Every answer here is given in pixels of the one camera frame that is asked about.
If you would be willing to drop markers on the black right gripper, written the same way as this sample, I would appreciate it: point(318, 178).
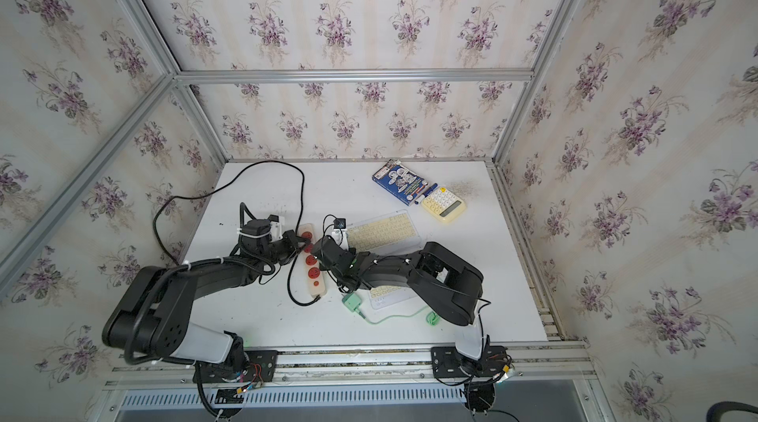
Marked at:
point(323, 261)

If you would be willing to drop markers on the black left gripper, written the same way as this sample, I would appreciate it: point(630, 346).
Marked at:
point(290, 240)

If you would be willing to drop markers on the light green usb charger plug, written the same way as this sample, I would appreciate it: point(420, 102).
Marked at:
point(352, 302)

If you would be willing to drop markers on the white keyboard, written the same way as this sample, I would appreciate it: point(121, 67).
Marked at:
point(386, 296)
point(393, 233)

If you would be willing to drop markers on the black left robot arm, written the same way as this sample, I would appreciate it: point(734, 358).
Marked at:
point(152, 321)

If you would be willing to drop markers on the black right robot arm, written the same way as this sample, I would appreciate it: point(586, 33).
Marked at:
point(450, 286)

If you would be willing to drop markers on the blue treehouse book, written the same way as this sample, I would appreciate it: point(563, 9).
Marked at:
point(400, 182)

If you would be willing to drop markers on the yellow calculator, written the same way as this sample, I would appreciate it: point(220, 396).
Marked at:
point(444, 205)

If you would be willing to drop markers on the blue marker pen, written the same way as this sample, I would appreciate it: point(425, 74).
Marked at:
point(425, 193)

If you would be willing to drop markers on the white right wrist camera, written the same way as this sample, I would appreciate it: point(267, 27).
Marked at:
point(338, 230)

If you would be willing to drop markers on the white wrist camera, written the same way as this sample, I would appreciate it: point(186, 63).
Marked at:
point(276, 227)
point(338, 230)

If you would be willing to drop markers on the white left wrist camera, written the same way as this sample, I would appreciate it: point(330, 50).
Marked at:
point(276, 227)

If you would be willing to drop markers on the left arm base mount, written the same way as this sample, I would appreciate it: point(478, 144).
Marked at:
point(255, 369)

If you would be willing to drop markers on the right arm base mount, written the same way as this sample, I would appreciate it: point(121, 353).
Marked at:
point(477, 379)

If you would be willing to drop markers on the aluminium frame rail base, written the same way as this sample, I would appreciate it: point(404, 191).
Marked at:
point(324, 376)

